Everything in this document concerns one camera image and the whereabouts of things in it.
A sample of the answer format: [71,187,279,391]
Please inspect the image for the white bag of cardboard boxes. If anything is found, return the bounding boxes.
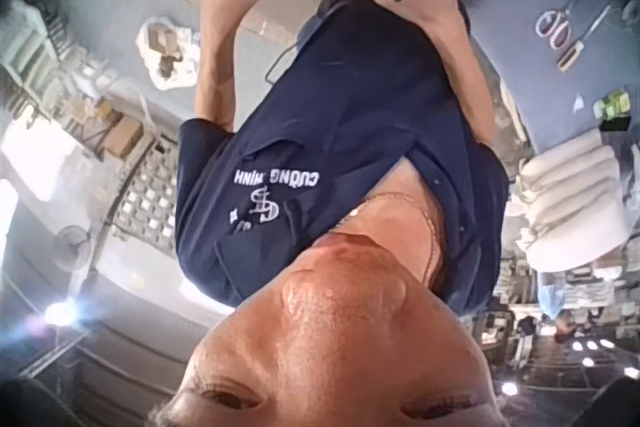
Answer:
[135,16,202,93]

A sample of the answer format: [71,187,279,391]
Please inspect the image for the green and white box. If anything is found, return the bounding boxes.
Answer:
[592,90,632,121]

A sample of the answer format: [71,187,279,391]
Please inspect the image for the brown cardboard box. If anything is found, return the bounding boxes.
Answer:
[102,115,146,158]

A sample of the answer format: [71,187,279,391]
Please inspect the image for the grid crate of white items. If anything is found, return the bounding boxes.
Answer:
[110,144,182,243]

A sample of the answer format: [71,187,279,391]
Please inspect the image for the stack of white fabric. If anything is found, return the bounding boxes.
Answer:
[514,127,632,268]

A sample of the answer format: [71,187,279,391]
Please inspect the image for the metal shelf rack with goods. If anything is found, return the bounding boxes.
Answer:
[0,0,76,118]

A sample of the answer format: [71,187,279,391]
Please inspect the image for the shelves with stacked goods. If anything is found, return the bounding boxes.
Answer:
[499,254,636,328]

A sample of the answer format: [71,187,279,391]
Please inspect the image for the grey floor fan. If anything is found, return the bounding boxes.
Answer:
[50,224,94,263]

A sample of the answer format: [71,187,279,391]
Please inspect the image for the white handled scissors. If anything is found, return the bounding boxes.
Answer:
[533,0,577,51]

